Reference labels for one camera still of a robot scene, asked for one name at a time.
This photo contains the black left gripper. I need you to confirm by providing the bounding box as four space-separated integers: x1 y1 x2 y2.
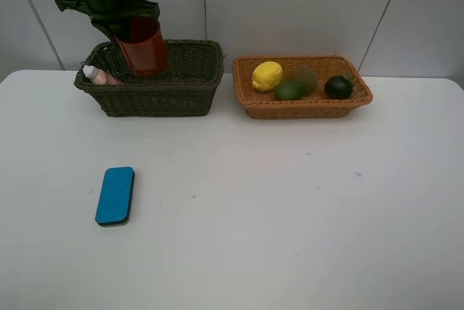
55 0 160 44

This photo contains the red plastic cup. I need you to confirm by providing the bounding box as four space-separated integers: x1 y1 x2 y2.
115 16 167 78

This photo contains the pink bottle white cap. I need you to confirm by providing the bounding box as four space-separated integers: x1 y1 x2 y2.
83 65 123 85

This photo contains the yellow lemon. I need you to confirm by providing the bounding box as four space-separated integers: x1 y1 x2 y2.
252 61 283 93

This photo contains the blue whiteboard eraser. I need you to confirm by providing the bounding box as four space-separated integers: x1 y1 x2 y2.
95 167 135 227

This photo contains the green lime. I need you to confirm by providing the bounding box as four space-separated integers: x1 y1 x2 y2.
274 79 305 101

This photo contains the brown kiwi fruit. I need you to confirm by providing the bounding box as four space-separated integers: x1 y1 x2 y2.
293 66 318 96

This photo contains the dark mangosteen fruit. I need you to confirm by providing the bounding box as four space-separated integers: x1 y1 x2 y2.
323 73 354 100

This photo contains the dark brown wicker basket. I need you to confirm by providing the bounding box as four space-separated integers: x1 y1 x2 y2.
74 40 224 117

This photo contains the orange wicker basket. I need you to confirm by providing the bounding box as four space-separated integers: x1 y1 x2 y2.
232 55 373 120

